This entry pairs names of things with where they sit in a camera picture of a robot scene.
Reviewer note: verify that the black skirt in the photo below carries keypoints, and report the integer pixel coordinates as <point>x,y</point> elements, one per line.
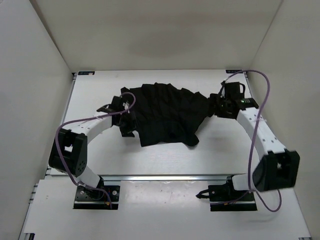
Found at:
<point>166,114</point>

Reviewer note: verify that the right blue corner sticker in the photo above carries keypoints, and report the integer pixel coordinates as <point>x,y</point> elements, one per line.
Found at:
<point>233,71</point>

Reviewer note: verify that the aluminium front rail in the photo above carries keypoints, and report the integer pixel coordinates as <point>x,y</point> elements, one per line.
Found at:
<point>165,178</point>

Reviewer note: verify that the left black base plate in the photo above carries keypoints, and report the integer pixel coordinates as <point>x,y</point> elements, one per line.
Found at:
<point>88,199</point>

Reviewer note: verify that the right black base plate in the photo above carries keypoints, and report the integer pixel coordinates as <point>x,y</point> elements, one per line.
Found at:
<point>224,198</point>

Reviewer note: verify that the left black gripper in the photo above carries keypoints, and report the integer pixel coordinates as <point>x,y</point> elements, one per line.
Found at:
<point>126,131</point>

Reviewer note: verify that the blue corner sticker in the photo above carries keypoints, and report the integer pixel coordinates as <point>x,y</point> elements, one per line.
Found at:
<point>86,73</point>
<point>233,71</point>

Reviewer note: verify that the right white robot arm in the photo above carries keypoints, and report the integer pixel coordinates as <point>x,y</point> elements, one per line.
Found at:
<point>277,167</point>

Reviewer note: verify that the left blue corner sticker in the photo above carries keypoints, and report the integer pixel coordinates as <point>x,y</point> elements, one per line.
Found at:
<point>86,73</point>

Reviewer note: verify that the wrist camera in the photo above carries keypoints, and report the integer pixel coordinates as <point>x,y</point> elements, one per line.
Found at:
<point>118,104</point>
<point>232,90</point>

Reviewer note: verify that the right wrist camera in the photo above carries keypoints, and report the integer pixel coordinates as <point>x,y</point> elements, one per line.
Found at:
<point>232,90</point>

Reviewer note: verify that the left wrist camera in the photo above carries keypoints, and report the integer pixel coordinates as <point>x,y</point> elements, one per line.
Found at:
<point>118,104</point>

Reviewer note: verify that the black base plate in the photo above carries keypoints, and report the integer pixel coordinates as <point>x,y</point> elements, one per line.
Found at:
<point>88,199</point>
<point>224,198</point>

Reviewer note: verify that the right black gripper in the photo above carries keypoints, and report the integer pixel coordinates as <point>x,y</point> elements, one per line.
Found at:
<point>214,100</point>

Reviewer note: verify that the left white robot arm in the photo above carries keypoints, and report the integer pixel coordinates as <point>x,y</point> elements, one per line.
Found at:
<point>69,153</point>

